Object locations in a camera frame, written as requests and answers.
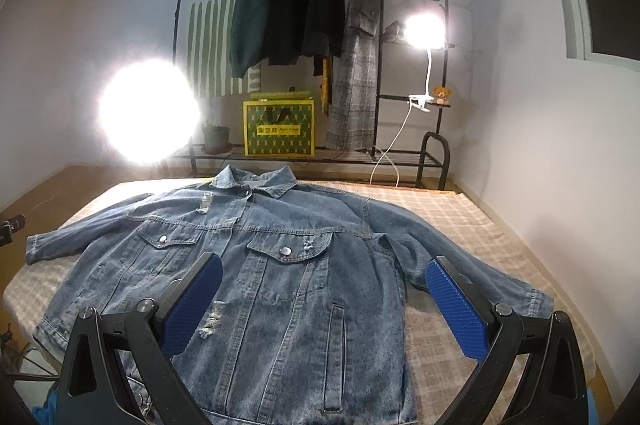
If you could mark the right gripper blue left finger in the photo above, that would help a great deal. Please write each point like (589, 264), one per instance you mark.
(184, 303)

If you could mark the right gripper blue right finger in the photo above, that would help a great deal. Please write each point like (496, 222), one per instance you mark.
(463, 307)

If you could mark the blue denim jacket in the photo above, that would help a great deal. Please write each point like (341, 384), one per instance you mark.
(280, 284)

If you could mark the black metal clothes rack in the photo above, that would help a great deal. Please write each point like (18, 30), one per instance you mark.
(404, 137)

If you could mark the small potted plant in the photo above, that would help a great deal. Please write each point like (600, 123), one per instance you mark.
(216, 139)

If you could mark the yellow green patterned box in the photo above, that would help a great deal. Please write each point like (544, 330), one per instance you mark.
(279, 124)

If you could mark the grey plaid hanging coat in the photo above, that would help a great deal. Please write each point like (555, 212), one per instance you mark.
(352, 113)

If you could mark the small teddy bear toy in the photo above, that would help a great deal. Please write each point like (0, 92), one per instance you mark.
(442, 95)

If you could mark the yellow hanging scarf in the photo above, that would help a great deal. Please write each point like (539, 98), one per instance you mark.
(323, 68)

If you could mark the dark green hanging jacket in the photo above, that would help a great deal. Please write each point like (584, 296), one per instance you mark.
(249, 33)

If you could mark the white clip lamp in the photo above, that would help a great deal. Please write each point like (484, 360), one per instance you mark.
(425, 31)

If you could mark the black hanging coat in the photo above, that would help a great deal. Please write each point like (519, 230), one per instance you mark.
(324, 30)
(287, 31)

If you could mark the round ring light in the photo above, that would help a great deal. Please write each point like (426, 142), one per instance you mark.
(148, 111)

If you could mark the green striped wall poster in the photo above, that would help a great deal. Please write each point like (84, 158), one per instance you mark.
(207, 52)

